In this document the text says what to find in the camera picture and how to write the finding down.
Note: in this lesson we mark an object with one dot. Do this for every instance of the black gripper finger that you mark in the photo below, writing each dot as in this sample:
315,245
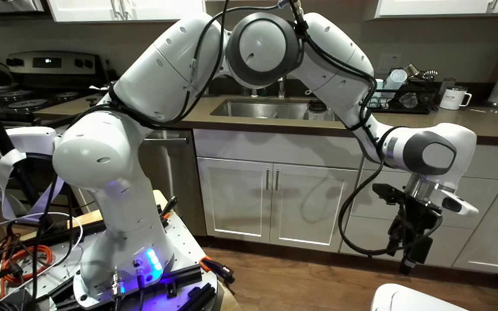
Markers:
395,238
419,251

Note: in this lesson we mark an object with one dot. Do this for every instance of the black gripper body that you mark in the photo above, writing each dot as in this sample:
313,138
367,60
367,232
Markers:
419,218

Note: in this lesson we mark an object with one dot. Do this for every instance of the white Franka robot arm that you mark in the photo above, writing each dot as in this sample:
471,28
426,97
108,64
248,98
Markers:
104,155

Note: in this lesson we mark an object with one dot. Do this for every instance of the white trash bin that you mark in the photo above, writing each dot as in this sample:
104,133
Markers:
410,299

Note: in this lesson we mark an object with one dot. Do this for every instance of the white deep drawer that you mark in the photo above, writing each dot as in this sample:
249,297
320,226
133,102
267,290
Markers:
367,207
363,238

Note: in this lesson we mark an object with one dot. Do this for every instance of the white tall cabinet door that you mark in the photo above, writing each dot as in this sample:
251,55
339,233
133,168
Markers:
497,230

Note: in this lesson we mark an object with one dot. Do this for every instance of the white base cabinet door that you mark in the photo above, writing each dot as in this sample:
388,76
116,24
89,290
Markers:
234,195
312,207

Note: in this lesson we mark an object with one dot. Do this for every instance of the black dish rack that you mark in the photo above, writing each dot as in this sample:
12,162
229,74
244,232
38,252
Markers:
410,102

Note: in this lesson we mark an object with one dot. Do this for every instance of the white mug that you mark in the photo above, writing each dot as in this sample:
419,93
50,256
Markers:
452,98

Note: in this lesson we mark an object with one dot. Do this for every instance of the teal white container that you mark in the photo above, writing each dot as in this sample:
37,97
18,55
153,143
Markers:
379,92

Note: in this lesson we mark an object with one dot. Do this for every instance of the clear plastic container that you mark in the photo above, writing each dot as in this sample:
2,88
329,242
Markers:
396,79

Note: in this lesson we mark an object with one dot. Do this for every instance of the silver metal kitchenware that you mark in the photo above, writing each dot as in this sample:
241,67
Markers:
422,73

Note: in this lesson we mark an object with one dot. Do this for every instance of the small black cup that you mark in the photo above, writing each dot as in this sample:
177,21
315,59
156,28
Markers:
319,111

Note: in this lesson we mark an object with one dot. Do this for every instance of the white sink front panel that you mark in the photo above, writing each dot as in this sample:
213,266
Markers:
277,147

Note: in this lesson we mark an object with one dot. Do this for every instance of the orange black clamp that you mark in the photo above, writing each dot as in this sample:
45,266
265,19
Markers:
216,268
168,211

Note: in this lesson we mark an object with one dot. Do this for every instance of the stainless steel sink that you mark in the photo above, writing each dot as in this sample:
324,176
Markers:
260,109

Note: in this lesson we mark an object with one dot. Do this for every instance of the chrome faucet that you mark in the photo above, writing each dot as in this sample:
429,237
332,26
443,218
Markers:
282,86

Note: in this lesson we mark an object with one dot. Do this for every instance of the silver robot mounting plate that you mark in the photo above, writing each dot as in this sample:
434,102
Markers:
185,242

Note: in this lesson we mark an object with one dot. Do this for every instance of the stainless dishwasher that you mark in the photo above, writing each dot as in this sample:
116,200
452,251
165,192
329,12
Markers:
180,178

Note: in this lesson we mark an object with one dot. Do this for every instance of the wooden base board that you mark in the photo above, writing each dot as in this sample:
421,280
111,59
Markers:
90,218

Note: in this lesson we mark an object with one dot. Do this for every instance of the black gas stove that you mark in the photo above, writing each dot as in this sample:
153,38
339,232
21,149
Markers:
47,62

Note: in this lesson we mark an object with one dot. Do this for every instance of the dark range hood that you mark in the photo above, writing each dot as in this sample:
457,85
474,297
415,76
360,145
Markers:
7,5

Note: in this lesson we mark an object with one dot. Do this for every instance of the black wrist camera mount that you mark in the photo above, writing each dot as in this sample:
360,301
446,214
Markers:
393,192

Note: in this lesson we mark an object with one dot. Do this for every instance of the black aluminium rail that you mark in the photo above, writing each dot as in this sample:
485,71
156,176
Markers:
199,297
173,276

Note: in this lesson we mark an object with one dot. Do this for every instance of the white wall cabinet door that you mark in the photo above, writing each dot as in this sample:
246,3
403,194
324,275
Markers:
156,9
85,9
433,7

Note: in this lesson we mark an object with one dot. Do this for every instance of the white curved frame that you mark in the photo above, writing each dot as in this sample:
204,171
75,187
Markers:
25,138

